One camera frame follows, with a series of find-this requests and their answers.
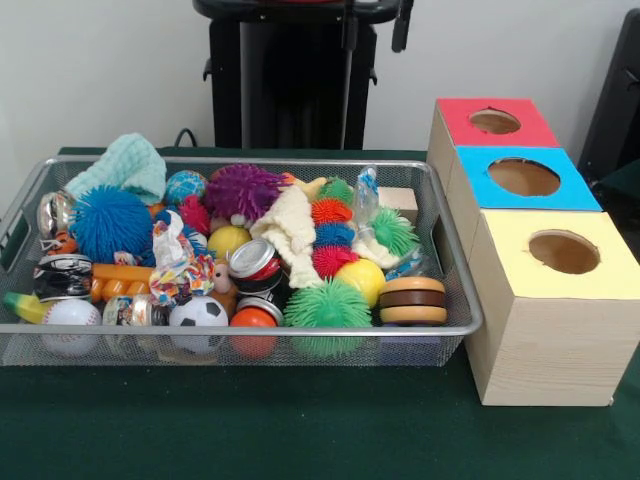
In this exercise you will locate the mint green knitted cloth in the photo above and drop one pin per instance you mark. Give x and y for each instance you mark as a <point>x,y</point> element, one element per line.
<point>130,165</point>

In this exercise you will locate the multicoloured patterned cloth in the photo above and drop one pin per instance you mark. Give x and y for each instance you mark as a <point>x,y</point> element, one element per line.
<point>172,280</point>

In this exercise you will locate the cream knitted cloth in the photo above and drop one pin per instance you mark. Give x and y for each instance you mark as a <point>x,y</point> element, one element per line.
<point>295,225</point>

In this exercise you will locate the large blue spiky ball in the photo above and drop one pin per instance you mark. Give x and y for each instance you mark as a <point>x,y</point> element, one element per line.
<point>110,222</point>

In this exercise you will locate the large green spiky ball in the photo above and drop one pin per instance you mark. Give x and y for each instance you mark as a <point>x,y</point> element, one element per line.
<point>325,305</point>

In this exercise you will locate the black and white soccer ball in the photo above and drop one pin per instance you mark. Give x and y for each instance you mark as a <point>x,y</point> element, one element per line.
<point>197,312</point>

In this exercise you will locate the silver mesh bin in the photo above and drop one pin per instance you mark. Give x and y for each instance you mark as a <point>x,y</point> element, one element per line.
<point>450,345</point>

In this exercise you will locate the wooden burger toy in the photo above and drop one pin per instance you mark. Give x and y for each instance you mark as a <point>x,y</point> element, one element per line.
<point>412,300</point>

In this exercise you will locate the wooden box with three holes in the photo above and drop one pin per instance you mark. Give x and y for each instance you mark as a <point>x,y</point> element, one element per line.
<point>550,350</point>

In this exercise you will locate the white baseball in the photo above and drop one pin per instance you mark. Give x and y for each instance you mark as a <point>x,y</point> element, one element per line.
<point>72,312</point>

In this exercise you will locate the purple spiky ball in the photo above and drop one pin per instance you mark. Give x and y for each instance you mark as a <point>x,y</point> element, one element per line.
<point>240,190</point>

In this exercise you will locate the yellow and red ball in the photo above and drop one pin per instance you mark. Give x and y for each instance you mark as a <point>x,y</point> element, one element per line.
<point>362,280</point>

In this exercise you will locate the multicoloured spiky caterpillar toy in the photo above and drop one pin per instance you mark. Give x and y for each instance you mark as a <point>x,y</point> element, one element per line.
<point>332,235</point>

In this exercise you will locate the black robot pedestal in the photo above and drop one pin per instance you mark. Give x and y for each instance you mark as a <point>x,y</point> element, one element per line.
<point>290,75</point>

